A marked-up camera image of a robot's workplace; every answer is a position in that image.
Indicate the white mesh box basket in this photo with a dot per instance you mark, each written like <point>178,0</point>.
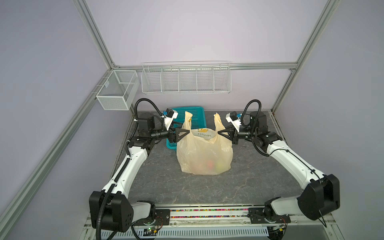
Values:
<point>119,90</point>

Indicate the white wire wall rack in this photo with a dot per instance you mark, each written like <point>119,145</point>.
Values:
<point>186,77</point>

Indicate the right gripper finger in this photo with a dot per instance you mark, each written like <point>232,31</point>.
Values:
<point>227,136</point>
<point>227,130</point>

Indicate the white vent grille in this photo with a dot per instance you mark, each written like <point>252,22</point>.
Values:
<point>203,232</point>

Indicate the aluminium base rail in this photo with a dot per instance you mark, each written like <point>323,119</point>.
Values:
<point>224,216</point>

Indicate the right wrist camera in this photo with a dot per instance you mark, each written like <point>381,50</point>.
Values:
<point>235,119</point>

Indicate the banana print plastic bag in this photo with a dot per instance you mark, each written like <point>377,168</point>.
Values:
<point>202,145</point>

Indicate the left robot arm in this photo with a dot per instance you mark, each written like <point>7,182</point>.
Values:
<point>110,208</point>

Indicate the large red fake strawberry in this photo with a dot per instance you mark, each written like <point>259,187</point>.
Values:
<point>210,165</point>

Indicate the green fake pear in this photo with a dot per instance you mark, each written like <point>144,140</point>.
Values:
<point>222,167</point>

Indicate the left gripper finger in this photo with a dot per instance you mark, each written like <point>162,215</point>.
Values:
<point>182,131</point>
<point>180,136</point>

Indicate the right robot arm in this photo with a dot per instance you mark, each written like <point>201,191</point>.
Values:
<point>320,192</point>

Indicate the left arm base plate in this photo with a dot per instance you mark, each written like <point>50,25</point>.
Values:
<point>160,217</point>

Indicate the teal plastic basket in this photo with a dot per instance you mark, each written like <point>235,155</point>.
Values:
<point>198,120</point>

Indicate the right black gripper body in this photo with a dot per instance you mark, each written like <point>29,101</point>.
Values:
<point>235,136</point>

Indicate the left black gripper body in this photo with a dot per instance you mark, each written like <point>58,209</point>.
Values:
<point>171,137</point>

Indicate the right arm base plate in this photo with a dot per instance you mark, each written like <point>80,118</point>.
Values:
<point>264,215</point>

